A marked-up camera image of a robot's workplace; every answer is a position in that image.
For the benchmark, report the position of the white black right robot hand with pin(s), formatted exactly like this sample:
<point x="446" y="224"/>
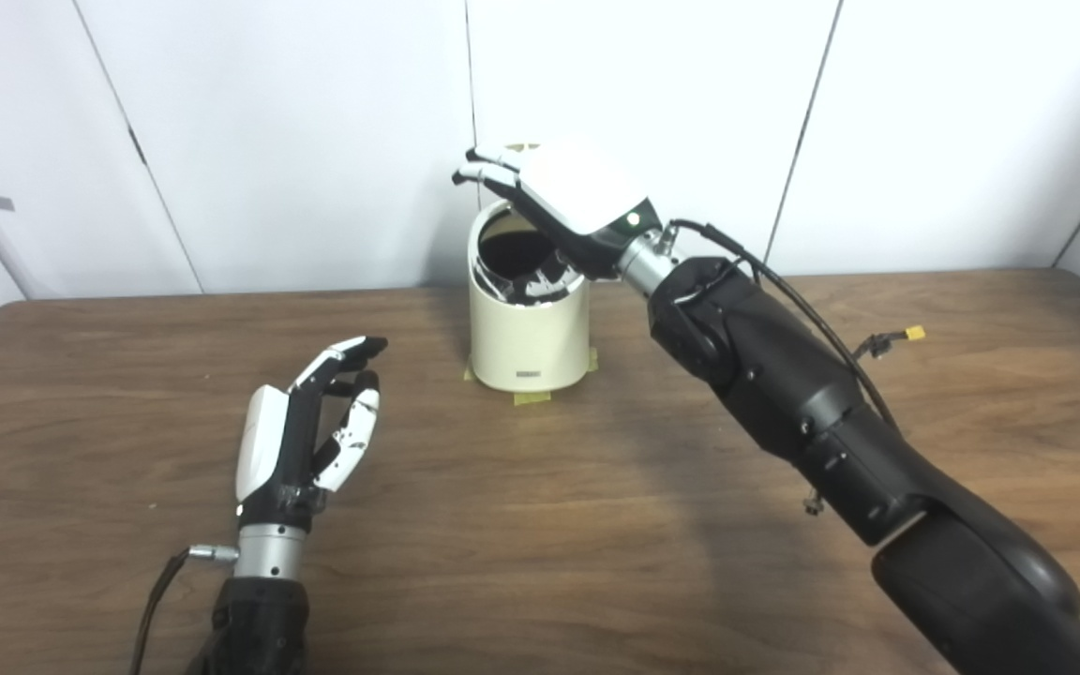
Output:
<point x="577" y="192"/>

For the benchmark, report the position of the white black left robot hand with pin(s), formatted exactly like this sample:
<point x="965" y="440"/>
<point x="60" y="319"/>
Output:
<point x="259" y="441"/>

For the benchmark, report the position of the round cream bin lid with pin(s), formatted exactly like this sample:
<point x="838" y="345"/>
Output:
<point x="523" y="147"/>

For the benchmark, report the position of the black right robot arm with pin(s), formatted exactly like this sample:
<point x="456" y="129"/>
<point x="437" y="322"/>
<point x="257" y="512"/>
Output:
<point x="802" y="394"/>

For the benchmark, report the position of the cream-colored plastic bin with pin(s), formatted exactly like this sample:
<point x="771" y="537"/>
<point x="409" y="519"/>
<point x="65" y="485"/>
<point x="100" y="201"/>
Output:
<point x="526" y="342"/>

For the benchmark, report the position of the black wall panel hinge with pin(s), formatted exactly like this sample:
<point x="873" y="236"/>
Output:
<point x="137" y="146"/>

